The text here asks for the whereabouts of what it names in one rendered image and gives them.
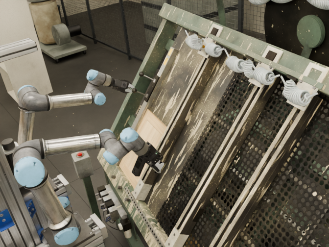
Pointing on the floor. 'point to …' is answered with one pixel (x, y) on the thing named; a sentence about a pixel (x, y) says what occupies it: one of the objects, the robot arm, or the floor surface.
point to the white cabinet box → (33, 65)
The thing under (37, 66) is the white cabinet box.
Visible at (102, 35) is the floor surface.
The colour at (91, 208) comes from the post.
